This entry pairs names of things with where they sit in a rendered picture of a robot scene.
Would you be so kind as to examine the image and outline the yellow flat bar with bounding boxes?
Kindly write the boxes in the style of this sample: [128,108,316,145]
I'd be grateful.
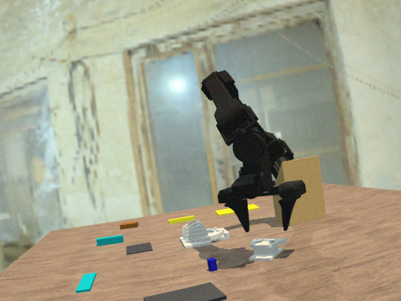
[169,216,195,224]

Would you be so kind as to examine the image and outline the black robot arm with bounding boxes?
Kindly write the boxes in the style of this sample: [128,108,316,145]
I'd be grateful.
[201,70,294,201]

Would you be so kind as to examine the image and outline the small orange flat bar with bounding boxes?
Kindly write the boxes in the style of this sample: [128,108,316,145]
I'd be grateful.
[120,221,138,230]

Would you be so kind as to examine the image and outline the teal flat rectangular plate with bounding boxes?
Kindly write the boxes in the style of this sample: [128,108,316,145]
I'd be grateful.
[76,273,96,293]

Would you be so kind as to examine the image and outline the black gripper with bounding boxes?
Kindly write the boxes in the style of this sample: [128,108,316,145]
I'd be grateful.
[218,158,306,232]

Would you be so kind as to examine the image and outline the teal rectangular block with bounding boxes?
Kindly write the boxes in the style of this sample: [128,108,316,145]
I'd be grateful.
[96,235,123,246]

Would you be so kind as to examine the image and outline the small blue block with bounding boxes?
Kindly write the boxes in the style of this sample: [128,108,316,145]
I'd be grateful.
[207,258,217,272]

